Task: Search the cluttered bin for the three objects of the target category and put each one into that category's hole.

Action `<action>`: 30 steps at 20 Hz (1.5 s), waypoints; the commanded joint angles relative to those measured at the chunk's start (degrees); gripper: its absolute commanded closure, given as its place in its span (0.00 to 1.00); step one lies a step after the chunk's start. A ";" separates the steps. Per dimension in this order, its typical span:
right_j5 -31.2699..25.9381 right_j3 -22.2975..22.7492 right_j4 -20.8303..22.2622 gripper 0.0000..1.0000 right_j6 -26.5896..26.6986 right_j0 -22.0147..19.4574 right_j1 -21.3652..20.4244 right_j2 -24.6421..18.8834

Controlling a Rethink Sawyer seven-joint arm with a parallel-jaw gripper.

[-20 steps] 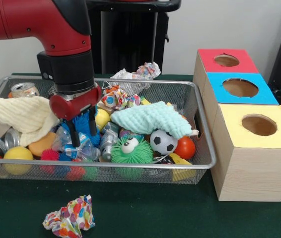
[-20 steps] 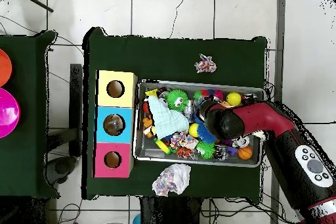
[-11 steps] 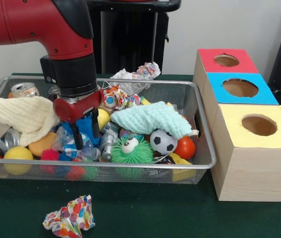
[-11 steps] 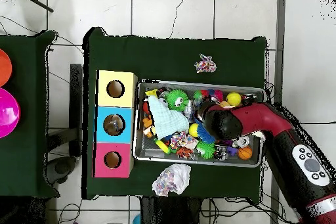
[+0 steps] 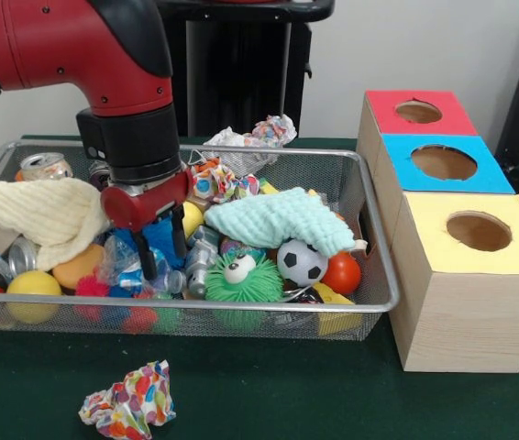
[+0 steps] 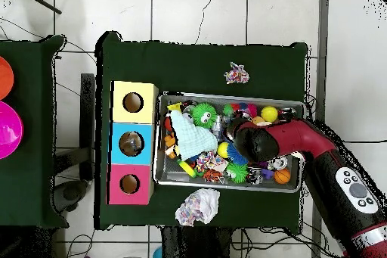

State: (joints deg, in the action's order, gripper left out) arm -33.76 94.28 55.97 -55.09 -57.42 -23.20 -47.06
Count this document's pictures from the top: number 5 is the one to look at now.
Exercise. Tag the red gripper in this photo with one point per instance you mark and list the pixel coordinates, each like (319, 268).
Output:
(145, 203)

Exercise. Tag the crushed clear plastic bottle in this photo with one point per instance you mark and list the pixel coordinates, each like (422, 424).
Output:
(124, 266)

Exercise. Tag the mint green waffle cloth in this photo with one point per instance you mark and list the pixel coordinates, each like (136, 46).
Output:
(278, 220)

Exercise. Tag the cream waffle cloth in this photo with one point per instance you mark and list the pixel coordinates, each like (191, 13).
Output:
(35, 215)

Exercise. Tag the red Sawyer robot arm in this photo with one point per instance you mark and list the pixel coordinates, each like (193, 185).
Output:
(76, 55)

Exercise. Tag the wooden box with three holes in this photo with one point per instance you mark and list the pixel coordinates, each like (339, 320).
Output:
(466, 302)

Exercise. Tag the blue spiky ball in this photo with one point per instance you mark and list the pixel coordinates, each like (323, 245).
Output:
(163, 243)

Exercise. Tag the yellow ball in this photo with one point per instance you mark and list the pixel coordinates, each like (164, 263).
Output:
(193, 218)
(33, 293)

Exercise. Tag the grey robot toy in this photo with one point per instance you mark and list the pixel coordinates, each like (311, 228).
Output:
(201, 266)

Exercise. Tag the orange round disc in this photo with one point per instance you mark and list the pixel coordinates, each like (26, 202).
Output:
(76, 266)

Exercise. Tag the green fuzzy toy with eyes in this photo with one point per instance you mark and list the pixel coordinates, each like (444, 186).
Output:
(246, 282)

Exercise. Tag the crushed silver can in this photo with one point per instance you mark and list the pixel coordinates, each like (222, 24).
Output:
(44, 167)

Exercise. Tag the black and white soccer ball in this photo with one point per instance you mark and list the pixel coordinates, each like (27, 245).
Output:
(302, 263)

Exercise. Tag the yellow cheese wedge toy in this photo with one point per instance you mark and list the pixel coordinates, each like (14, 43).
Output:
(333, 298)

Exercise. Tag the red ball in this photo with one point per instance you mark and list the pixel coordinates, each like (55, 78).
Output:
(344, 272)

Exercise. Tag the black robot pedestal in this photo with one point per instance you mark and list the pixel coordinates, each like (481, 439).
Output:
(250, 82)

